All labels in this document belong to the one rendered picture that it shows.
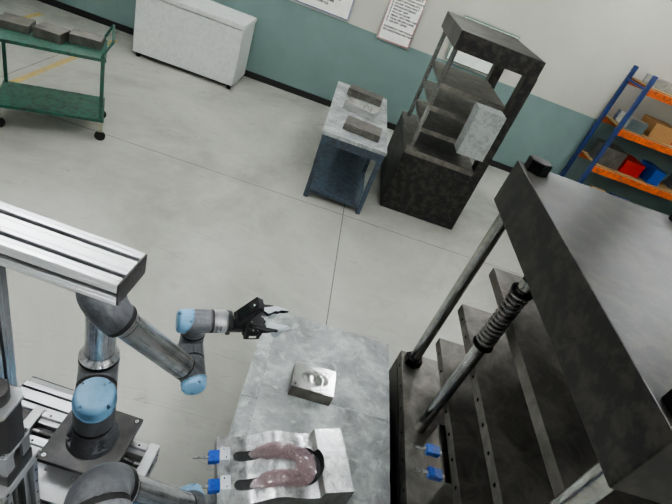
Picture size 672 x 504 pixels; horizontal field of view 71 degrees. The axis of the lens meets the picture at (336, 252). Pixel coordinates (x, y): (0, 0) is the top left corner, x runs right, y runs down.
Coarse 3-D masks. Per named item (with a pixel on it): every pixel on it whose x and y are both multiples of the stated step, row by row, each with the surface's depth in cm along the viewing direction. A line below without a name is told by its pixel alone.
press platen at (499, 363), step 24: (480, 312) 227; (504, 336) 218; (480, 360) 199; (504, 360) 204; (480, 384) 188; (504, 384) 192; (480, 408) 180; (504, 408) 182; (480, 432) 175; (504, 432) 172; (528, 432) 176; (504, 456) 163; (528, 456) 167; (504, 480) 155; (528, 480) 159
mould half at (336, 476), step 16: (272, 432) 186; (288, 432) 189; (320, 432) 191; (336, 432) 194; (240, 448) 181; (320, 448) 186; (336, 448) 188; (224, 464) 174; (240, 464) 176; (256, 464) 176; (272, 464) 176; (288, 464) 178; (336, 464) 182; (320, 480) 177; (336, 480) 177; (224, 496) 165; (240, 496) 167; (256, 496) 168; (272, 496) 167; (288, 496) 168; (304, 496) 172; (320, 496) 174; (336, 496) 176
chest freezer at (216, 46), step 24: (144, 0) 638; (168, 0) 634; (192, 0) 660; (144, 24) 655; (168, 24) 652; (192, 24) 650; (216, 24) 647; (240, 24) 644; (144, 48) 673; (168, 48) 670; (192, 48) 668; (216, 48) 665; (240, 48) 663; (216, 72) 684; (240, 72) 716
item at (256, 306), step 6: (252, 300) 149; (258, 300) 147; (246, 306) 149; (252, 306) 147; (258, 306) 146; (234, 312) 152; (240, 312) 150; (246, 312) 148; (252, 312) 147; (258, 312) 147; (234, 318) 151; (240, 318) 149; (246, 318) 148; (240, 324) 150
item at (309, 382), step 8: (296, 360) 222; (296, 368) 218; (304, 368) 219; (312, 368) 221; (320, 368) 223; (296, 376) 214; (304, 376) 218; (312, 376) 220; (320, 376) 220; (328, 376) 220; (296, 384) 211; (304, 384) 212; (312, 384) 216; (320, 384) 218; (328, 384) 217; (288, 392) 213; (296, 392) 212; (304, 392) 212; (312, 392) 211; (320, 392) 212; (328, 392) 213; (312, 400) 214; (320, 400) 214; (328, 400) 213
